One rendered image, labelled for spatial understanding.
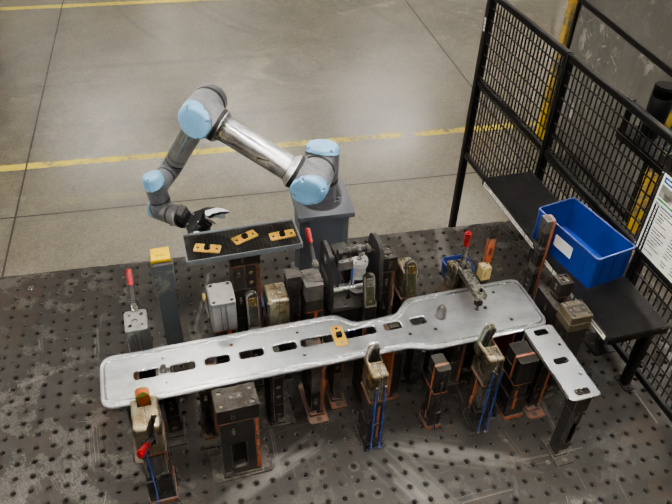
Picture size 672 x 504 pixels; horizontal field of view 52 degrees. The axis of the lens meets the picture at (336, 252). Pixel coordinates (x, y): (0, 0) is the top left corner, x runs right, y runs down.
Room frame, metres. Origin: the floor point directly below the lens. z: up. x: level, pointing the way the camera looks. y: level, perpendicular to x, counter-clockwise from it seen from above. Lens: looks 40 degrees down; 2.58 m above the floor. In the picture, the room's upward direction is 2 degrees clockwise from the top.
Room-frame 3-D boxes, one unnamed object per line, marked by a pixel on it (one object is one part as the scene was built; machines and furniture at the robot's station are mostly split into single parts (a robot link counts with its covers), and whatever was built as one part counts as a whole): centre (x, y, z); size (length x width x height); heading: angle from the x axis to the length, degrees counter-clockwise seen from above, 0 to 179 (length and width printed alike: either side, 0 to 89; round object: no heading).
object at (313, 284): (1.64, 0.07, 0.89); 0.13 x 0.11 x 0.38; 18
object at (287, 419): (1.40, 0.18, 0.84); 0.13 x 0.11 x 0.29; 18
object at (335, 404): (1.48, -0.01, 0.84); 0.13 x 0.05 x 0.29; 18
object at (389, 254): (1.74, -0.17, 0.91); 0.07 x 0.05 x 0.42; 18
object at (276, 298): (1.56, 0.18, 0.89); 0.13 x 0.11 x 0.38; 18
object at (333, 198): (2.04, 0.06, 1.15); 0.15 x 0.15 x 0.10
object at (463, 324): (1.45, 0.00, 1.00); 1.38 x 0.22 x 0.02; 108
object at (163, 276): (1.63, 0.55, 0.92); 0.08 x 0.08 x 0.44; 18
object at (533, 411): (1.46, -0.67, 0.84); 0.11 x 0.06 x 0.29; 18
